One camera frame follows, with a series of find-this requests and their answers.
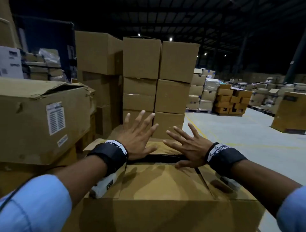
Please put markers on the person's right hand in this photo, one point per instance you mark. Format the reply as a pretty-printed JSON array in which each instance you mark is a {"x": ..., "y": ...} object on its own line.
[{"x": 194, "y": 151}]

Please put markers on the stack of orange-brown boxes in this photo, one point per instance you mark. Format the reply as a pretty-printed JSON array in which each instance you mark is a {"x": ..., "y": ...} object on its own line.
[{"x": 227, "y": 100}]

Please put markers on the pile of wrapped shelf cartons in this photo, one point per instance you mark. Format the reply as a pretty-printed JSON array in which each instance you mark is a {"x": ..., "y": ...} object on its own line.
[{"x": 43, "y": 69}]

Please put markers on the dented white-labelled cardboard box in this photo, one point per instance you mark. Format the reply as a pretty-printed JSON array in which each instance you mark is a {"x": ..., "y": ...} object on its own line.
[{"x": 28, "y": 124}]

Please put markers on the light blue sleeve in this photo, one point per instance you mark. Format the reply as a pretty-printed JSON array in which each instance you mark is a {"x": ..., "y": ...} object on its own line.
[
  {"x": 35, "y": 205},
  {"x": 294, "y": 212}
]

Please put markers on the person's right forearm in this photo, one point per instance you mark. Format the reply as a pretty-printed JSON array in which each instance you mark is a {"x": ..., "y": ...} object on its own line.
[{"x": 263, "y": 181}]

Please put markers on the blue pallet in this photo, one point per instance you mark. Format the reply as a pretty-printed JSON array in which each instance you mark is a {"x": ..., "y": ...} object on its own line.
[{"x": 198, "y": 111}]

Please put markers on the dark steel column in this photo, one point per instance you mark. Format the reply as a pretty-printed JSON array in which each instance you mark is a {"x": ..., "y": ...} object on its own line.
[{"x": 295, "y": 62}]

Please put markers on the large cardboard box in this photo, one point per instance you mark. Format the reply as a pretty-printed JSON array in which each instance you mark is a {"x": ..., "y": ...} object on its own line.
[{"x": 162, "y": 186}]

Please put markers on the person's left hand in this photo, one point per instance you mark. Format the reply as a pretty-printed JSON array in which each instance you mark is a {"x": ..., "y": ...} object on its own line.
[{"x": 134, "y": 141}]

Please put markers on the person's left forearm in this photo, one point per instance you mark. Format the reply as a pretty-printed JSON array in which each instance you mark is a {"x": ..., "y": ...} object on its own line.
[{"x": 83, "y": 176}]

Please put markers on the light blue right sleeve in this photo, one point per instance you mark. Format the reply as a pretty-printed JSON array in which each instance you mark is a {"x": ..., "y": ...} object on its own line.
[{"x": 294, "y": 212}]

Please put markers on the tilted tan carton dark label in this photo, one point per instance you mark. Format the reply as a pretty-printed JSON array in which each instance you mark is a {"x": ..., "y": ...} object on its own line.
[{"x": 290, "y": 112}]

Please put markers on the light blue left sleeve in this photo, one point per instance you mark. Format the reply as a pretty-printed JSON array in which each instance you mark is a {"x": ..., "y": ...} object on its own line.
[{"x": 35, "y": 205}]

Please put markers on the stack of tall brown cartons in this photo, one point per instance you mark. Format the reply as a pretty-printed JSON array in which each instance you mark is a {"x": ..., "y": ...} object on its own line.
[{"x": 141, "y": 59}]

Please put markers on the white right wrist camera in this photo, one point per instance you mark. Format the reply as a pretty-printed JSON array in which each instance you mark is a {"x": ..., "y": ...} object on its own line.
[{"x": 228, "y": 181}]

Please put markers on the white printed carton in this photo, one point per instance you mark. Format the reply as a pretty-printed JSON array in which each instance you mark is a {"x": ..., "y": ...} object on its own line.
[{"x": 10, "y": 62}]

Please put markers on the pile of assorted warehouse boxes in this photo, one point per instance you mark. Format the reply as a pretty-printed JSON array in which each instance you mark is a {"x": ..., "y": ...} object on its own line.
[{"x": 260, "y": 93}]

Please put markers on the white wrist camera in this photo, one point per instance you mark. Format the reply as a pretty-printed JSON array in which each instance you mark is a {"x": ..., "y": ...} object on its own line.
[
  {"x": 228, "y": 181},
  {"x": 105, "y": 185}
]

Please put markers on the tall brown shelf carton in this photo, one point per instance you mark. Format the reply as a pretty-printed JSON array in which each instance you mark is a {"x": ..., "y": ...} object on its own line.
[{"x": 8, "y": 26}]

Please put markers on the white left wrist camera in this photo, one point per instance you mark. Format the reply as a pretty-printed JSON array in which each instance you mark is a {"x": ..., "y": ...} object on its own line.
[{"x": 105, "y": 185}]

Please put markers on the stack of pale taped boxes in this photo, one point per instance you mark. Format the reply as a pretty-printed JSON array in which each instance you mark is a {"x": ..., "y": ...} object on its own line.
[{"x": 203, "y": 93}]

